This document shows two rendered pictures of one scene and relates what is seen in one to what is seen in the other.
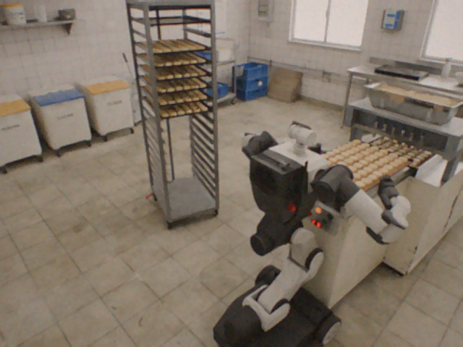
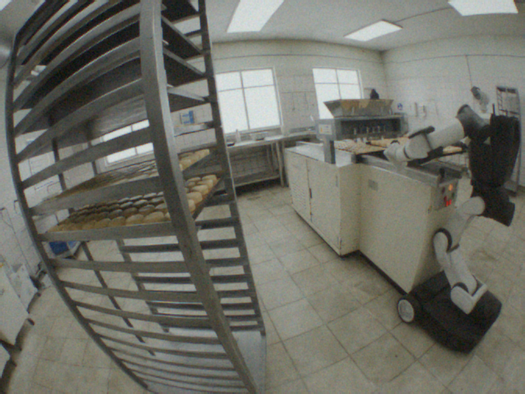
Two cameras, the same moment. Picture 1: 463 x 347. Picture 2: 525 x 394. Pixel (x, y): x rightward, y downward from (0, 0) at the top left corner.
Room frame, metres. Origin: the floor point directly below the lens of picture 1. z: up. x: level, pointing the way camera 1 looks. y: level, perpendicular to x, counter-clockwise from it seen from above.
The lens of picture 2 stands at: (1.92, 0.77, 1.21)
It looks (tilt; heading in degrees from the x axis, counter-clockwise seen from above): 19 degrees down; 300
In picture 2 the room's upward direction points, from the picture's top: 9 degrees counter-clockwise
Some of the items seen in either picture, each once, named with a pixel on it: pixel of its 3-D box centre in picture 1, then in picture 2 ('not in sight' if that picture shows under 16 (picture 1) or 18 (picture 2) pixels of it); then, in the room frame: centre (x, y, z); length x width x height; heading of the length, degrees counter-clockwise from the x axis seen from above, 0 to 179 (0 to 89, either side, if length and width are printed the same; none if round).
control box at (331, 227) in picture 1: (319, 215); (447, 194); (1.46, -0.49, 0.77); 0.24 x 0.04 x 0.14; 39
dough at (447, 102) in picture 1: (413, 98); not in sight; (2.01, -1.16, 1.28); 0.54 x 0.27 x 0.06; 39
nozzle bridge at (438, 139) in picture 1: (403, 136); (362, 136); (2.01, -1.16, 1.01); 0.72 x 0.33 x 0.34; 39
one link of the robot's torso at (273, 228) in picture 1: (278, 229); (493, 200); (1.25, -0.23, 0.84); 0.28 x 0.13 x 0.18; 129
